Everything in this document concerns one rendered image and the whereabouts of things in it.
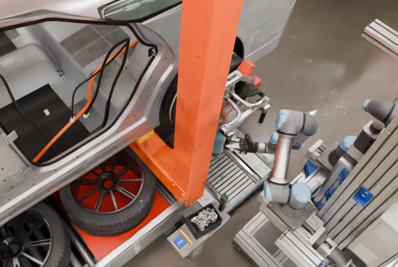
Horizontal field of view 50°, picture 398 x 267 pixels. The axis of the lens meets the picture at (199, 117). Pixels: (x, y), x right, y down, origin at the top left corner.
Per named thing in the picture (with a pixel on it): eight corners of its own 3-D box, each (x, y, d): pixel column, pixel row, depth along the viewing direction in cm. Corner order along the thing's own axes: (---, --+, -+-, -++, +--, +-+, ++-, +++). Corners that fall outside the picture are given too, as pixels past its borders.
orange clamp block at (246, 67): (241, 70, 287) (248, 59, 283) (249, 77, 284) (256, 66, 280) (236, 70, 281) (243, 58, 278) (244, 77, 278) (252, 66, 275)
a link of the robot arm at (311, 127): (326, 112, 233) (301, 138, 279) (306, 109, 233) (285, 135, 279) (325, 131, 229) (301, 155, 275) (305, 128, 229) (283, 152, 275)
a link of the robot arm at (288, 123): (288, 207, 240) (307, 113, 230) (262, 203, 240) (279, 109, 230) (285, 199, 252) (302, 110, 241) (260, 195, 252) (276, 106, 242)
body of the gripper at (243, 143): (237, 154, 283) (255, 155, 283) (240, 147, 276) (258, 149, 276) (238, 144, 288) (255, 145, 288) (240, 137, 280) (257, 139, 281)
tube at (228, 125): (226, 97, 282) (228, 87, 273) (246, 115, 275) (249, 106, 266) (206, 110, 275) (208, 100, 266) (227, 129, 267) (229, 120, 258)
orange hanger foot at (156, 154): (143, 130, 316) (141, 102, 288) (189, 179, 296) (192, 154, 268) (125, 142, 309) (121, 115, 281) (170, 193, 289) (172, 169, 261)
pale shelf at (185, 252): (214, 200, 299) (214, 199, 296) (230, 218, 292) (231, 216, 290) (166, 239, 280) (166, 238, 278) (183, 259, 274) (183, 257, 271)
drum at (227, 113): (224, 103, 304) (227, 91, 293) (246, 122, 296) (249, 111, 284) (210, 113, 298) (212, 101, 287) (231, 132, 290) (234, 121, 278)
